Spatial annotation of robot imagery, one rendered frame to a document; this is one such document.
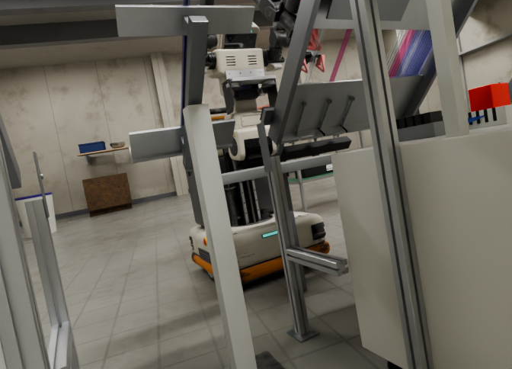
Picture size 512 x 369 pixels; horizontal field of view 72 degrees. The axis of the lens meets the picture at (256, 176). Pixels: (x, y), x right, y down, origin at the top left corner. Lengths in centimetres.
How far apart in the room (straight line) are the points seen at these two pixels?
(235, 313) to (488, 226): 65
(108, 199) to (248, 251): 683
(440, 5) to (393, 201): 39
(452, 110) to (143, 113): 947
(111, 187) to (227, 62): 678
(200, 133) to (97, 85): 930
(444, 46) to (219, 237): 68
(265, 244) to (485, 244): 122
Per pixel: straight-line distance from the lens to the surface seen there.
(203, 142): 96
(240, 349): 108
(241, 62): 192
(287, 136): 126
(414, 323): 91
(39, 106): 1036
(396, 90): 155
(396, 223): 83
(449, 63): 77
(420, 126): 98
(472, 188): 76
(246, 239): 177
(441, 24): 79
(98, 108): 1009
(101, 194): 842
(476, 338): 88
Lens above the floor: 65
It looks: 3 degrees down
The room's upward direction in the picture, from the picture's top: 10 degrees counter-clockwise
